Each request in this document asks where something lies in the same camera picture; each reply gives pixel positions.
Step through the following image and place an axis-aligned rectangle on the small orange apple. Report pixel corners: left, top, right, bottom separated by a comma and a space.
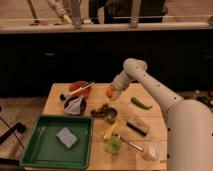
106, 85, 114, 99

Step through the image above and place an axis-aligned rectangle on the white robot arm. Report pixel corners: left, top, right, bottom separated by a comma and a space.
107, 58, 213, 171

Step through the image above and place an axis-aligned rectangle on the small metal cup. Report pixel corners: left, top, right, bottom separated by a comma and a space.
106, 108, 118, 124

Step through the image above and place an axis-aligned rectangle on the green plastic cup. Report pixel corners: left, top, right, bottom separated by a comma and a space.
106, 136, 122, 154

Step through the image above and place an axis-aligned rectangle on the white paper cup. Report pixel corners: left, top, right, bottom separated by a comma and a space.
142, 141, 165, 161

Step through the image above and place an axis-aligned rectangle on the green chili pepper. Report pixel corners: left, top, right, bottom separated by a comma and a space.
131, 97, 152, 110

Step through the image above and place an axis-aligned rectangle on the bunch of dark grapes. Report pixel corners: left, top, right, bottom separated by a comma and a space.
90, 103, 109, 118

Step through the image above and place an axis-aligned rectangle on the black and tan eraser block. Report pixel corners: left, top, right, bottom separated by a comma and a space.
126, 118, 150, 136

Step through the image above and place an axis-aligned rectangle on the orange bowl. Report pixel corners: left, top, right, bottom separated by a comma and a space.
68, 81, 91, 97

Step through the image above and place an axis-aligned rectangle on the yellow corn cob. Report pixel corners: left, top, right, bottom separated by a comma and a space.
103, 122, 119, 141

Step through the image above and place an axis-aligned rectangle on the grey folded cloth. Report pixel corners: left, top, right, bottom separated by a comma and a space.
64, 95, 85, 116

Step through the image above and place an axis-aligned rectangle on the gold metal spoon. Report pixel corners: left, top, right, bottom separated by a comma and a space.
115, 132, 145, 153

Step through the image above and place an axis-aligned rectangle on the blue sponge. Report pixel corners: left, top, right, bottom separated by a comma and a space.
56, 127, 78, 148

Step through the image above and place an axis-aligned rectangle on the green plastic tray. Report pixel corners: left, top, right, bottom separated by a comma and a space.
20, 115, 93, 170

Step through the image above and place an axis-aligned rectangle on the white handled brush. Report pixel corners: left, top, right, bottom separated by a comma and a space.
59, 81, 95, 102

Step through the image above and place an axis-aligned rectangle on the black clamp handle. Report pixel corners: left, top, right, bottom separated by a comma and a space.
0, 122, 26, 145

